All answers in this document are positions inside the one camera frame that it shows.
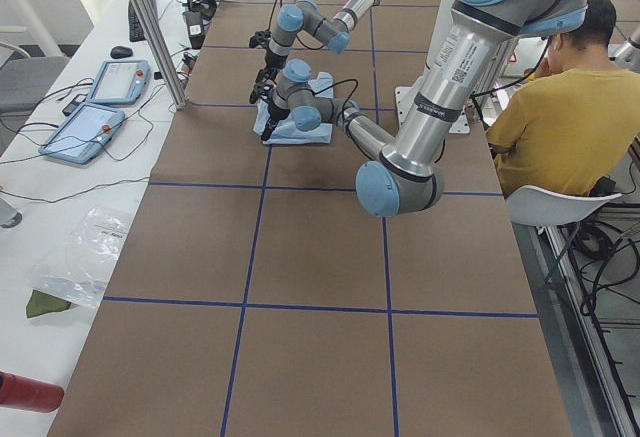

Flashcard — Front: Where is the red bottle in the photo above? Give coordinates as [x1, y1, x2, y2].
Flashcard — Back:
[1, 372, 64, 413]

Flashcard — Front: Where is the black power adapter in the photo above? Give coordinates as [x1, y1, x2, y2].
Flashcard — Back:
[62, 94, 85, 116]

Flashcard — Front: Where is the clear plastic bag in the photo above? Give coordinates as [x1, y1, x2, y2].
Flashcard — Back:
[28, 206, 133, 309]

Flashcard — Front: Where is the black keyboard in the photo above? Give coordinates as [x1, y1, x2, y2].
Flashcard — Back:
[128, 0, 157, 42]

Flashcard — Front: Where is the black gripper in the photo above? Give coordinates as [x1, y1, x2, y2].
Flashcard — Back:
[262, 100, 288, 140]
[255, 49, 284, 84]

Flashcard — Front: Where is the light blue button shirt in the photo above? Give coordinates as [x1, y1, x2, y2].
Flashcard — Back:
[253, 72, 359, 145]

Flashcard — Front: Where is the aluminium frame post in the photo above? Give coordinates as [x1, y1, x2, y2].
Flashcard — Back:
[130, 0, 186, 110]

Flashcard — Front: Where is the black pendant cable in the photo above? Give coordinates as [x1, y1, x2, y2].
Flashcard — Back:
[0, 106, 156, 204]

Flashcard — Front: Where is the lower teach pendant tablet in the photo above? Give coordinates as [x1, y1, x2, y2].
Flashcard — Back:
[38, 103, 125, 165]

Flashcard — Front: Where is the black computer mouse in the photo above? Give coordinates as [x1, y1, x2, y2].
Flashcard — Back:
[110, 46, 133, 59]

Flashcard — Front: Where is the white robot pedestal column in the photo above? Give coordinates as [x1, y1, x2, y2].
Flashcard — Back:
[394, 0, 474, 135]

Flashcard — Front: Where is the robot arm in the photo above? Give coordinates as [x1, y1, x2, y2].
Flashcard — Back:
[249, 0, 382, 93]
[250, 0, 587, 217]

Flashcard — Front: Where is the green folded cloth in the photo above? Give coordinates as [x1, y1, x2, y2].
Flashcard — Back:
[25, 289, 72, 319]

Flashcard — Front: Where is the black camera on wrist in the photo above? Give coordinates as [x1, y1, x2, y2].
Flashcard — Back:
[249, 29, 271, 49]
[249, 82, 274, 104]

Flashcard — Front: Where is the white chair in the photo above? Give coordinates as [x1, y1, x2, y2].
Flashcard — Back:
[505, 185, 622, 227]

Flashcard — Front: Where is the person in yellow shirt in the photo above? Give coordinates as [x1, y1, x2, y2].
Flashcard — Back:
[486, 0, 639, 196]

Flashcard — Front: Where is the teach pendant tablet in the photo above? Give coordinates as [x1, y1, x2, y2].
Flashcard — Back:
[38, 103, 125, 165]
[86, 59, 150, 106]

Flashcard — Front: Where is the upper teach pendant tablet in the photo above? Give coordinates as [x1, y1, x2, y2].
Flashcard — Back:
[86, 59, 150, 106]

